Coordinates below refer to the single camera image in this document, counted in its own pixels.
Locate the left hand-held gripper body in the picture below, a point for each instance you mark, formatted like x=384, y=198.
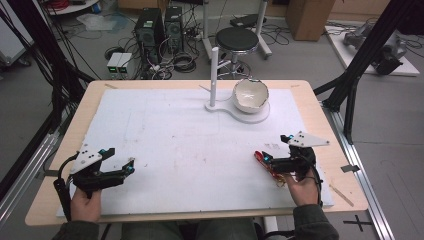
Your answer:
x=95, y=180

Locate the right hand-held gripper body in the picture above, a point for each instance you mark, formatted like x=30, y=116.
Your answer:
x=300, y=161

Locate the red and gold ornament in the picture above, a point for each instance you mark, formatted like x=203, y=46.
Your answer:
x=270, y=170

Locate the person's left hand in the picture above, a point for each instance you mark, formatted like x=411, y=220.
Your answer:
x=85, y=206

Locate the person's right hand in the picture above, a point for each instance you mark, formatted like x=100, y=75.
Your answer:
x=305, y=191

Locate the thin wooden stick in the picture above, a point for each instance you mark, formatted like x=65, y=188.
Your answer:
x=341, y=195

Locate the white ceramic bowl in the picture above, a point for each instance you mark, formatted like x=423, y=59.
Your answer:
x=250, y=95

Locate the white foam board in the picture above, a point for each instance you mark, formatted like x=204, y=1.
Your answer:
x=186, y=150

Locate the person's legs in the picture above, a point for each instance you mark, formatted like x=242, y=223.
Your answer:
x=186, y=230

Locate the white power supply box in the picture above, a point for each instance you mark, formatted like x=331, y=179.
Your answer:
x=124, y=64
x=114, y=63

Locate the white stand with pole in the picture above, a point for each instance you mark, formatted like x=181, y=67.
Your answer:
x=214, y=80

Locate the black round stool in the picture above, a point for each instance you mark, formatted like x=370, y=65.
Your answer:
x=237, y=40

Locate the brown cardboard box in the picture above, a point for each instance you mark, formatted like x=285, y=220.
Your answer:
x=308, y=18

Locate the black computer tower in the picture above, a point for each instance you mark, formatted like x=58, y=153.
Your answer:
x=149, y=33
x=174, y=26

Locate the grey machine on platform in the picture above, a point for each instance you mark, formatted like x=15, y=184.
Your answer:
x=383, y=46

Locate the white platform board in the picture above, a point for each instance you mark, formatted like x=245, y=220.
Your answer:
x=405, y=68

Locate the aluminium rail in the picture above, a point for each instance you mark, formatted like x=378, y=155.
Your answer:
x=363, y=180
x=26, y=173

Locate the black metal frame strut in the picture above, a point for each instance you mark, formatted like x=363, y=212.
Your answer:
x=363, y=56
x=43, y=50

